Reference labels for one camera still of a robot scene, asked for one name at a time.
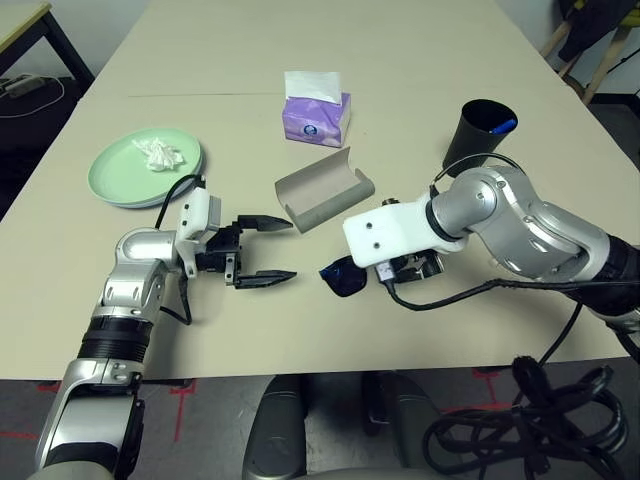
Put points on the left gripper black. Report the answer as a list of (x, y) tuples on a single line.
[(222, 252)]

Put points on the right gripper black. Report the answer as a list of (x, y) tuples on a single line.
[(417, 265)]

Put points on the black sunglasses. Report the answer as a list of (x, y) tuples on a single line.
[(345, 282)]

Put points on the grey glasses case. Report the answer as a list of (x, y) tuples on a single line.
[(315, 190)]

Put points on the white tissue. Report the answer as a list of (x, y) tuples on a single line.
[(160, 155)]

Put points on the green plate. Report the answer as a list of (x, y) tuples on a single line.
[(120, 175)]

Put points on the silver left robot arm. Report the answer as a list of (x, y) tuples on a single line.
[(135, 250)]

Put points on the black plastic cup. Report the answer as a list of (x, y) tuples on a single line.
[(470, 140)]

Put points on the purple tissue pack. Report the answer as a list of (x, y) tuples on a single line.
[(312, 125)]

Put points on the grey robot right leg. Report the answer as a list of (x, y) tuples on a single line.
[(405, 425)]

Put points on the grey robot leg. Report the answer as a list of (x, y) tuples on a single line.
[(405, 425), (275, 430)]

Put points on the blue marker pen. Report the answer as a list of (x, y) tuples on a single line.
[(502, 127)]

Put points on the black table foot bar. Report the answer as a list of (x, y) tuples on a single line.
[(167, 383)]

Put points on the grey robot left leg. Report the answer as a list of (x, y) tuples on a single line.
[(275, 430)]

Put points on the beige robot torso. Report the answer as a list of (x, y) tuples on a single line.
[(370, 475)]

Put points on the wooden stool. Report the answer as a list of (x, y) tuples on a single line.
[(607, 65)]

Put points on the black jacket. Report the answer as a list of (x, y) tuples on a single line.
[(590, 30)]

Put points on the grey power adapter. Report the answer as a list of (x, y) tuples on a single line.
[(22, 85)]

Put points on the yellow-green stool cushion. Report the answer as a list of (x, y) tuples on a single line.
[(631, 18)]

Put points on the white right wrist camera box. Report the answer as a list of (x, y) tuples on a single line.
[(385, 235)]

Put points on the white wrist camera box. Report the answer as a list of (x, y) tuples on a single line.
[(195, 212), (385, 235)]

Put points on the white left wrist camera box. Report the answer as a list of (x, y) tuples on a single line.
[(195, 212)]

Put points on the beige side table black frame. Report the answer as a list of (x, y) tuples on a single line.
[(20, 15)]

